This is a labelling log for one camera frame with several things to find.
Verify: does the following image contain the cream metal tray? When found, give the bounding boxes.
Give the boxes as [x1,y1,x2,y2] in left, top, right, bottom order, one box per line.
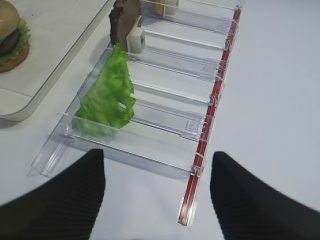
[0,0,114,121]

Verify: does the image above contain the brown meat patty on burger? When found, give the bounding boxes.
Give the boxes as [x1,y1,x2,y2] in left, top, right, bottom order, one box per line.
[0,28,21,57]

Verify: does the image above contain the green lettuce on burger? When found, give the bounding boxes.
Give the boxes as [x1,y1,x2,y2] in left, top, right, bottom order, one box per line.
[0,19,31,65]

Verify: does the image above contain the bottom bun of burger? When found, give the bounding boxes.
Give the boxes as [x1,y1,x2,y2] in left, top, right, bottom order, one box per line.
[0,43,30,73]

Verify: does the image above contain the clear acrylic right rack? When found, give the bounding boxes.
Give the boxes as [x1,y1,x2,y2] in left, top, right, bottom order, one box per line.
[32,0,244,226]

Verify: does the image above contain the sesame top bun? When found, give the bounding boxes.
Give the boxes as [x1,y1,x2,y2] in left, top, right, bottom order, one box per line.
[0,0,20,43]

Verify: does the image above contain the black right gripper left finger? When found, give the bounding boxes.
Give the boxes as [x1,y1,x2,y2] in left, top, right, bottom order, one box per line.
[0,148,105,240]

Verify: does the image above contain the brown meat patty in rack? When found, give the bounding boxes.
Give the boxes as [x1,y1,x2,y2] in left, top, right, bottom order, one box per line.
[109,0,142,52]

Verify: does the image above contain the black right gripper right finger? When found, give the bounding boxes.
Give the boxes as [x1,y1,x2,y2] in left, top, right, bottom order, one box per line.
[209,151,320,240]

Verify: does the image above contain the green lettuce leaf in rack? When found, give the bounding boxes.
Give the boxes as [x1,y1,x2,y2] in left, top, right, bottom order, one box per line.
[72,43,136,137]

